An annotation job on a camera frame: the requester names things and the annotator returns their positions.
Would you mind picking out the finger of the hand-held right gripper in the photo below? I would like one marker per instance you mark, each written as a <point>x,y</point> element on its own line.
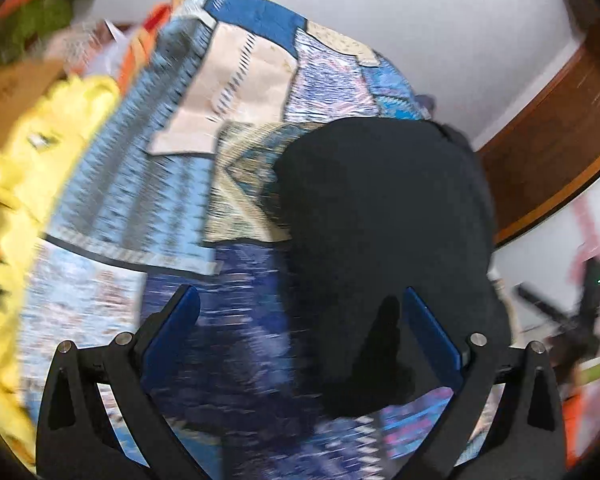
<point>537,305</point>

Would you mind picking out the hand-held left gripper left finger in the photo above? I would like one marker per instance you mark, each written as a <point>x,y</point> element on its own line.
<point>172,332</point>

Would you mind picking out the patterned blue white bedsheet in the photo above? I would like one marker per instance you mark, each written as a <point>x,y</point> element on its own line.
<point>130,185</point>

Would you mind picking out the green and orange plush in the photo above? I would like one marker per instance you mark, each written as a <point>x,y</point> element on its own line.
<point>27,32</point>

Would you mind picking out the yellow cloth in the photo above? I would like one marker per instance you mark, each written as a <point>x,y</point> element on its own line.
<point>30,170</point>

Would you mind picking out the orange cloth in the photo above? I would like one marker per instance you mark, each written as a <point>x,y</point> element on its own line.
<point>575,410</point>

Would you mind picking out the pink blurred object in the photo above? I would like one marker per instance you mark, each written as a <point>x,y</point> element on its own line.
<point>587,240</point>

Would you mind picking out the black zip hoodie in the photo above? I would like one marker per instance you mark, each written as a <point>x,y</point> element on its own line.
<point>380,210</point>

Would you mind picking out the orange white bag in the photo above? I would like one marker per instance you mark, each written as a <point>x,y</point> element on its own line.
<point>135,55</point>

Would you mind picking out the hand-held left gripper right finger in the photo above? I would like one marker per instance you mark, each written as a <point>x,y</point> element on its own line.
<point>432,342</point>

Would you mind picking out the cardboard box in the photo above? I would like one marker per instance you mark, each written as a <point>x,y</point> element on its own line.
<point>10,100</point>

